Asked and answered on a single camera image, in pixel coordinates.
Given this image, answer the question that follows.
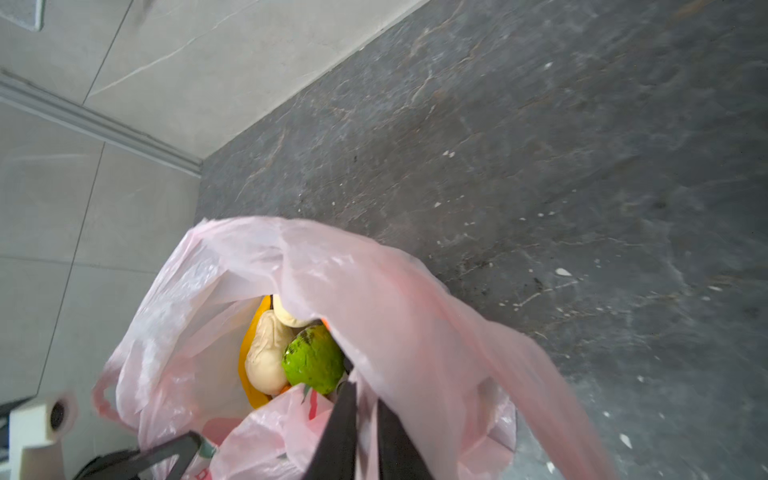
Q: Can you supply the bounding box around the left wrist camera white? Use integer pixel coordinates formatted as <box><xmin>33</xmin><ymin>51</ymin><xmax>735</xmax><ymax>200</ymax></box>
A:
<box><xmin>4</xmin><ymin>391</ymin><xmax>79</xmax><ymax>479</ymax></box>

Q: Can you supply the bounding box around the green fake fruit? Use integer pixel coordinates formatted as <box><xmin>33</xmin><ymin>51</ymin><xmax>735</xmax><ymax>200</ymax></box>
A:
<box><xmin>282</xmin><ymin>324</ymin><xmax>346</xmax><ymax>395</ymax></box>

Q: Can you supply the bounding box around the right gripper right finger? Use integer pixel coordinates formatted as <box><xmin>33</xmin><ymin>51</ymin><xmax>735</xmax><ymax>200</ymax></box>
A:
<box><xmin>377</xmin><ymin>400</ymin><xmax>433</xmax><ymax>480</ymax></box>

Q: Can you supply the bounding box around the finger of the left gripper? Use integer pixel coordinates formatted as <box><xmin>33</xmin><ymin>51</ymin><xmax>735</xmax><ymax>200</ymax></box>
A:
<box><xmin>74</xmin><ymin>431</ymin><xmax>202</xmax><ymax>480</ymax></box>

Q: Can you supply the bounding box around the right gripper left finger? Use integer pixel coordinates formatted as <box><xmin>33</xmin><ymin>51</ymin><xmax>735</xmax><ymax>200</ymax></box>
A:
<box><xmin>303</xmin><ymin>382</ymin><xmax>357</xmax><ymax>480</ymax></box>

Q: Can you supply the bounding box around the beige fake fruit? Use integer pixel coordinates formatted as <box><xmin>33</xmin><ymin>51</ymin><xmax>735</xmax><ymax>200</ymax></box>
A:
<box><xmin>244</xmin><ymin>310</ymin><xmax>296</xmax><ymax>396</ymax></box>
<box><xmin>272</xmin><ymin>294</ymin><xmax>313</xmax><ymax>329</ymax></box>

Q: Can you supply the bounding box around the pink plastic bag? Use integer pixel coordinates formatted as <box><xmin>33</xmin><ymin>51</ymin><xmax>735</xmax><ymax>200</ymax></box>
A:
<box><xmin>91</xmin><ymin>217</ymin><xmax>617</xmax><ymax>479</ymax></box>

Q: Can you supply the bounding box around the yellow fake banana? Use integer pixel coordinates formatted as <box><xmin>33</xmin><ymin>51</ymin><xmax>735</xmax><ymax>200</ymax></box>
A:
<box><xmin>237</xmin><ymin>295</ymin><xmax>275</xmax><ymax>410</ymax></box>

